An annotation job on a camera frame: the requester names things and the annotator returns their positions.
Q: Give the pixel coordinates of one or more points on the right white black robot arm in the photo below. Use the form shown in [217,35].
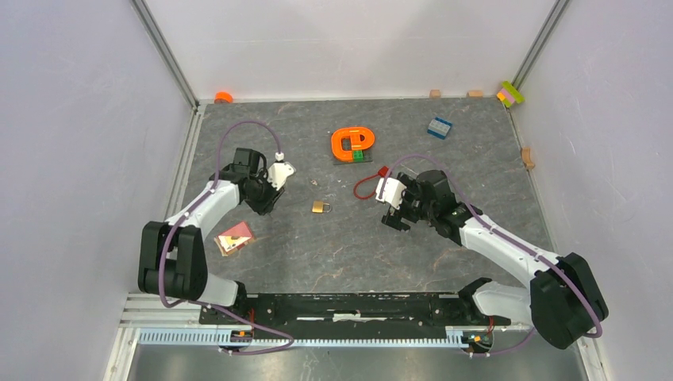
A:
[558,295]

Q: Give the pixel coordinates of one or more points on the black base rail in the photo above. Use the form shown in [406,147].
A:
[360,316]

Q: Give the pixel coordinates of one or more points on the multicolour toy brick stack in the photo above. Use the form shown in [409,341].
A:
[509,95]

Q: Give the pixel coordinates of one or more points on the blue toy brick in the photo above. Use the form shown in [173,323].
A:
[439,128]

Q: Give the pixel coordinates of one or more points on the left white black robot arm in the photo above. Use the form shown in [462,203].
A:
[172,252]

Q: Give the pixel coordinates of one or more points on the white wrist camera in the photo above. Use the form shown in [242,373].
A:
[278,174]
[390,191]

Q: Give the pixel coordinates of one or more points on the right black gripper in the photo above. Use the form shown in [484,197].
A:
[394,216]

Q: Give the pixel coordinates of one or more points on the orange round cap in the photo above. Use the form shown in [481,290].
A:
[222,97]

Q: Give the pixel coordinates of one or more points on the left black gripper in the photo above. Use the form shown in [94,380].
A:
[266,206]

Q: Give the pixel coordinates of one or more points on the green toy brick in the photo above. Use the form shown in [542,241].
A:
[357,156]

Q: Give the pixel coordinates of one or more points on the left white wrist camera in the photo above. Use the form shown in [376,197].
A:
[278,174]

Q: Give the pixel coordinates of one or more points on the dark flat base plate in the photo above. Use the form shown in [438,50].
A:
[364,159]

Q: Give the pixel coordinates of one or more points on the brass padlock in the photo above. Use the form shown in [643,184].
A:
[321,207]

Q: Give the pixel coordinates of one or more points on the curved wooden block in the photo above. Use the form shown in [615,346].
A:
[527,158]

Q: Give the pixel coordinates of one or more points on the red wooden box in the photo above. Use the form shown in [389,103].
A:
[235,238]

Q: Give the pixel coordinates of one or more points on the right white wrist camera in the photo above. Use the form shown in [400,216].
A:
[390,191]

